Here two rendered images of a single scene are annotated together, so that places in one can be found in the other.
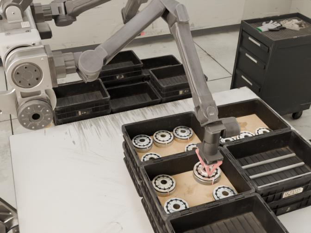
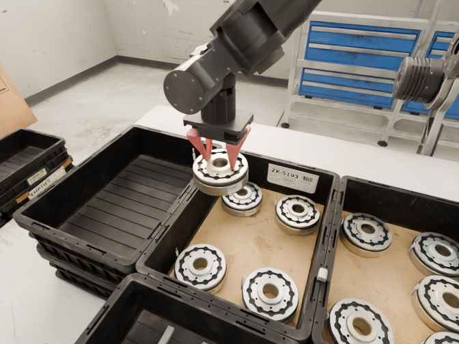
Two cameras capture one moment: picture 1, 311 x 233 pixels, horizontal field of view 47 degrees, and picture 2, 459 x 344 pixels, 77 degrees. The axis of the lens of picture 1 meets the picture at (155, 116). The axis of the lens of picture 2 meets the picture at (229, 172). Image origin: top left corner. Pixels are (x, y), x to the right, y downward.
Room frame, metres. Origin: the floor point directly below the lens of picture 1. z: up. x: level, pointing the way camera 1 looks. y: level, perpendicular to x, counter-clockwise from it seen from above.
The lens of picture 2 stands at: (1.30, -0.49, 1.37)
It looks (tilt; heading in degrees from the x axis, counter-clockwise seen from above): 40 degrees down; 134
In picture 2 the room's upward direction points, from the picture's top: straight up
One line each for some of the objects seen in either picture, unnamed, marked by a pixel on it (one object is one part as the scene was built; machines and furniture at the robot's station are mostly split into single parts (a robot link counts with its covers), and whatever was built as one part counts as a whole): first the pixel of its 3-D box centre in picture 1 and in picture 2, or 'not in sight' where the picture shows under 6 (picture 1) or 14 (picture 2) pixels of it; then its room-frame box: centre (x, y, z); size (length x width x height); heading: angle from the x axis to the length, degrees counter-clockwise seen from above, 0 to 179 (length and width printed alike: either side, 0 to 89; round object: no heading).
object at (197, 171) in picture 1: (206, 170); (220, 165); (1.00, -0.20, 1.03); 0.10 x 0.10 x 0.01
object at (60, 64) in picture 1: (61, 64); not in sight; (1.05, 0.31, 1.45); 0.09 x 0.08 x 0.12; 23
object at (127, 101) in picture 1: (131, 112); not in sight; (2.40, 0.20, 0.31); 0.40 x 0.30 x 0.34; 113
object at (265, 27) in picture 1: (269, 25); not in sight; (2.90, -0.93, 0.88); 0.25 x 0.19 x 0.03; 113
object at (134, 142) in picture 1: (142, 141); (441, 252); (1.38, 0.06, 0.86); 0.10 x 0.10 x 0.01
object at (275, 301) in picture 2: not in sight; (270, 291); (1.18, -0.25, 0.86); 0.05 x 0.05 x 0.01
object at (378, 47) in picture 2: not in sight; (352, 66); (0.48, 1.70, 0.60); 0.72 x 0.03 x 0.56; 23
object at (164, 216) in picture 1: (195, 179); (253, 217); (1.07, -0.17, 0.92); 0.40 x 0.30 x 0.02; 111
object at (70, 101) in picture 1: (82, 116); not in sight; (2.24, 0.57, 0.37); 0.40 x 0.30 x 0.45; 112
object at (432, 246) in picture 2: (142, 140); (442, 250); (1.38, 0.06, 0.86); 0.05 x 0.05 x 0.01
